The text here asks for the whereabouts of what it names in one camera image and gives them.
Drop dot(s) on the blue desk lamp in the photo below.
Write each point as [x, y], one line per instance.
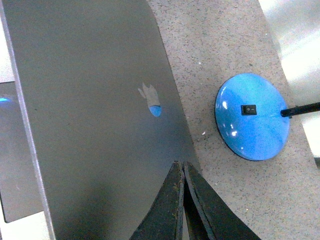
[252, 116]

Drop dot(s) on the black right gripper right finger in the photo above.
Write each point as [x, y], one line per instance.
[208, 217]

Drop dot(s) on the grey laptop computer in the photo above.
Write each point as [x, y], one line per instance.
[103, 114]

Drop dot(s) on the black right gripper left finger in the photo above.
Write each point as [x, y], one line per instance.
[164, 220]

